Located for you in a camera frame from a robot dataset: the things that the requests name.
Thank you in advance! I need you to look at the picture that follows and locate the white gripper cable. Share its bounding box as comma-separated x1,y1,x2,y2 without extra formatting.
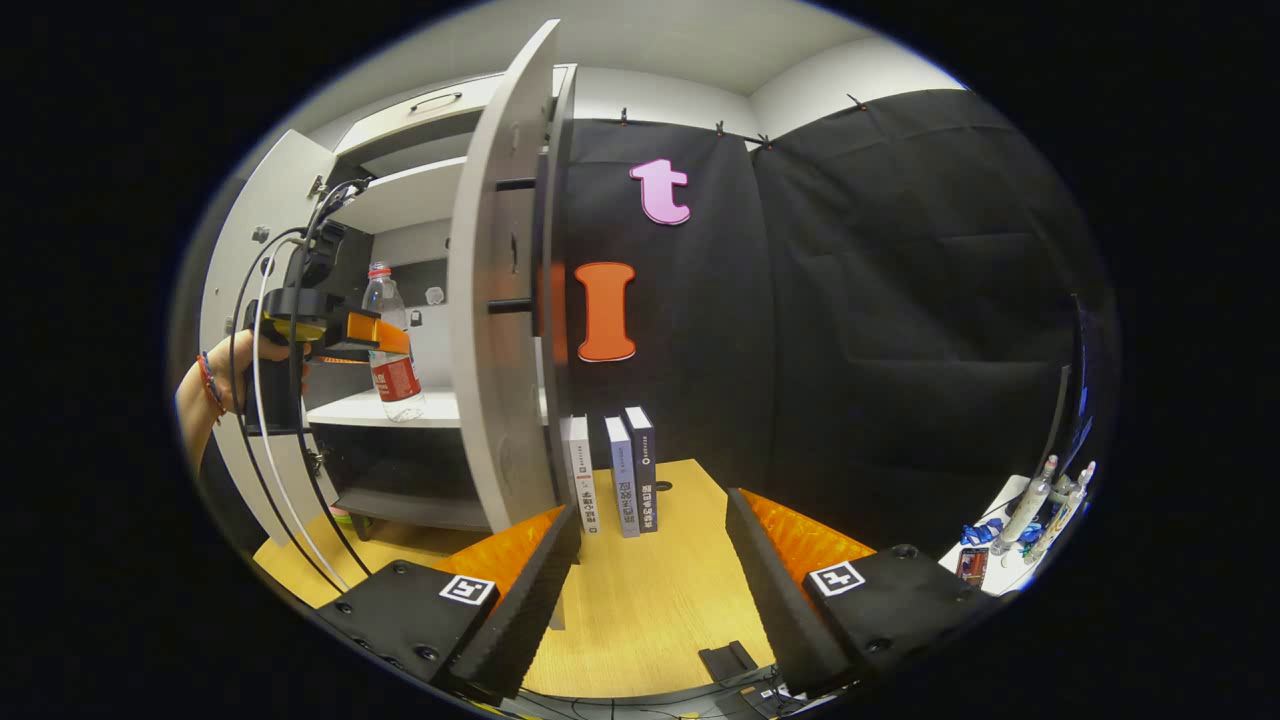
250,238,349,591

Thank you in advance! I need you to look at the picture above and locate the white book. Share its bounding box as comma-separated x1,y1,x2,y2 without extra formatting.
567,415,599,534

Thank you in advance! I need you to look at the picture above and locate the lavender book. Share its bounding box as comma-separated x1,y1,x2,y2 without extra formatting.
604,416,641,539

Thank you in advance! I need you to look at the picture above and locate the white side table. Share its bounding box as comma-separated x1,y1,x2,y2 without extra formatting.
938,475,1061,598

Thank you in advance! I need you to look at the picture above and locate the white cabinet door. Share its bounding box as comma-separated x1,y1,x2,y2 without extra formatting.
198,130,336,546
447,18,563,533

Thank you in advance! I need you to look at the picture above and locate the small black flat object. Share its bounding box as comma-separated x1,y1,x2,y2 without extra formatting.
698,641,758,681

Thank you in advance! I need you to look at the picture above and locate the red beaded bracelet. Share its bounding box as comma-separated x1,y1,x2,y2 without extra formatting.
197,352,227,421

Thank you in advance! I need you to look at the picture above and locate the white cabinet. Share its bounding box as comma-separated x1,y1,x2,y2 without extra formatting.
305,65,579,531

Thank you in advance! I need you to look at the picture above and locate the dark purple book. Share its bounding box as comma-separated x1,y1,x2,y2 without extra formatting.
624,406,659,533

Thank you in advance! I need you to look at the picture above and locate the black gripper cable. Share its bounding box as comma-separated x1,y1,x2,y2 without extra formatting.
287,178,373,578
228,228,343,593

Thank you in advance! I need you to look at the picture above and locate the grey spray bottle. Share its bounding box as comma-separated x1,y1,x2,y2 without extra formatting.
1035,462,1096,561
990,455,1058,556

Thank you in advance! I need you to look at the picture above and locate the clear water bottle red label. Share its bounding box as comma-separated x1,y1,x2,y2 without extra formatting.
362,262,426,423

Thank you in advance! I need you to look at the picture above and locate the black backdrop cloth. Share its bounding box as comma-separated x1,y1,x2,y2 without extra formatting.
170,88,1116,561

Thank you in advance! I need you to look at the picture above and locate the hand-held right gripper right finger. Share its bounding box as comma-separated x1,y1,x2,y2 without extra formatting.
725,488,1011,701

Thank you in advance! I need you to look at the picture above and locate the blue crumpled item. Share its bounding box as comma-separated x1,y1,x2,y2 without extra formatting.
960,520,1041,548

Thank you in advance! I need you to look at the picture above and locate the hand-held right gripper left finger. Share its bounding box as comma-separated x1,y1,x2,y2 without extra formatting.
318,505,584,704

